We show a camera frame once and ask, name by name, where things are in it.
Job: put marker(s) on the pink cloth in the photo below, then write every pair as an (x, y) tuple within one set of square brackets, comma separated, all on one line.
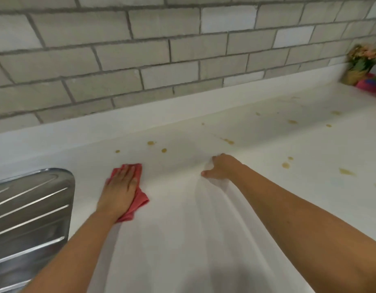
[(139, 201)]

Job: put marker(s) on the pink flowers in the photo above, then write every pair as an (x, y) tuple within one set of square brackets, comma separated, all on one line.
[(357, 68)]

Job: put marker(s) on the grey metal object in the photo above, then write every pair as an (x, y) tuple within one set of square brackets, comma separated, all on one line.
[(26, 225)]

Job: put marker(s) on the pink plastic basket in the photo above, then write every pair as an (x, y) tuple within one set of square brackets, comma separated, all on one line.
[(371, 86)]

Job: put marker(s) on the white countertop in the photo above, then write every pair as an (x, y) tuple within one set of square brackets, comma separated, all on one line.
[(206, 225)]

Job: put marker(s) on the person's right forearm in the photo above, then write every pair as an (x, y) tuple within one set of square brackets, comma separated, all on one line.
[(313, 225)]

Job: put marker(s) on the person's left hand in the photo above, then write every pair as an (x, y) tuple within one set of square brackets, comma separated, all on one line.
[(117, 195)]

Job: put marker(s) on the person's left forearm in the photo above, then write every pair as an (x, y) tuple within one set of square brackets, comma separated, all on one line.
[(65, 259)]

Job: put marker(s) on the person's right hand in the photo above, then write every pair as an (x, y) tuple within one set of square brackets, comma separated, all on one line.
[(226, 169)]

